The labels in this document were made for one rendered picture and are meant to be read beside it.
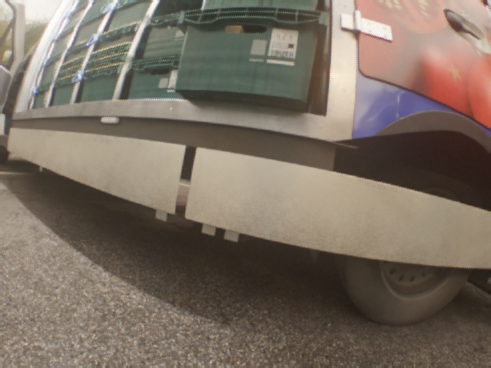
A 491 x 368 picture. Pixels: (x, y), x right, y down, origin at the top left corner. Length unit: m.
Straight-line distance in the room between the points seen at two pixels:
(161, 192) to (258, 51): 0.47
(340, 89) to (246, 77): 0.26
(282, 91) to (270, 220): 0.31
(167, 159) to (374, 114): 0.60
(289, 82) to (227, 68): 0.15
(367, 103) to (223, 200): 0.47
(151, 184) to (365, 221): 0.62
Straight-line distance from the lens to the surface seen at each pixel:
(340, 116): 0.57
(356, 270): 0.74
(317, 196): 0.54
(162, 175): 0.65
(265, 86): 0.49
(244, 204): 0.55
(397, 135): 0.62
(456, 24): 1.09
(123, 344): 0.61
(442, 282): 1.02
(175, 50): 1.03
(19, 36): 3.73
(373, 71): 0.66
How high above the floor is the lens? 0.46
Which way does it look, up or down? 3 degrees down
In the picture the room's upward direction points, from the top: 11 degrees clockwise
